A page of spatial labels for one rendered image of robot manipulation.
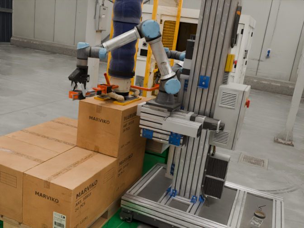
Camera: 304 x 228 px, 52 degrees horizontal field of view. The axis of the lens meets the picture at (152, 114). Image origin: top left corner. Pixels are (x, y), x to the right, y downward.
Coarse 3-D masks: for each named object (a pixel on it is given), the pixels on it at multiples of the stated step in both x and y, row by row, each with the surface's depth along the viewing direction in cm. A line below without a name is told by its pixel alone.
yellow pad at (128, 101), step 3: (126, 99) 265; (129, 99) 267; (132, 99) 268; (135, 99) 272; (138, 99) 276; (141, 99) 281; (114, 102) 254; (117, 102) 253; (120, 102) 254; (123, 102) 254; (126, 102) 257; (129, 102) 260; (132, 102) 265; (123, 105) 252
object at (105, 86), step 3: (102, 84) 249; (105, 84) 249; (102, 87) 242; (105, 87) 241; (108, 87) 241; (111, 87) 246; (105, 90) 241; (108, 90) 243; (111, 90) 247; (105, 93) 242
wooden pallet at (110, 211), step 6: (120, 198) 289; (114, 204) 263; (108, 210) 253; (114, 210) 266; (0, 216) 225; (102, 216) 257; (108, 216) 256; (6, 222) 223; (12, 222) 221; (18, 222) 219; (96, 222) 250; (102, 222) 251
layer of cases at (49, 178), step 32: (32, 128) 288; (64, 128) 299; (0, 160) 219; (32, 160) 226; (64, 160) 233; (96, 160) 240; (128, 160) 271; (0, 192) 220; (32, 192) 208; (64, 192) 197; (96, 192) 227; (32, 224) 214; (64, 224) 203
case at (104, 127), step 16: (80, 112) 253; (96, 112) 247; (112, 112) 241; (128, 112) 249; (80, 128) 257; (96, 128) 250; (112, 128) 244; (128, 128) 256; (80, 144) 260; (96, 144) 253; (112, 144) 247; (128, 144) 263
